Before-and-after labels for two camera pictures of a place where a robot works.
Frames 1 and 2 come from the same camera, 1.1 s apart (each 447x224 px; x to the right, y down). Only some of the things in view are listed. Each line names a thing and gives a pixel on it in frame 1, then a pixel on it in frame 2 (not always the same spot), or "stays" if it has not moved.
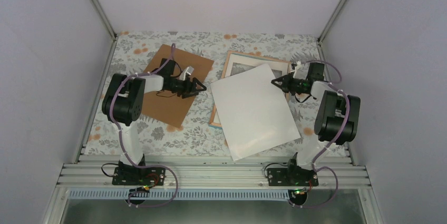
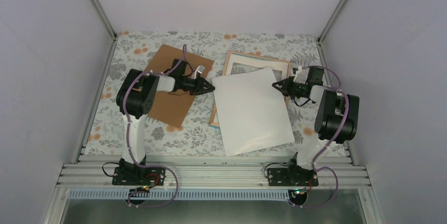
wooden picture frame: [237, 63] stays
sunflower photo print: [253, 113] stays
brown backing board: [166, 106] stays
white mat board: [252, 108] → [278, 65]
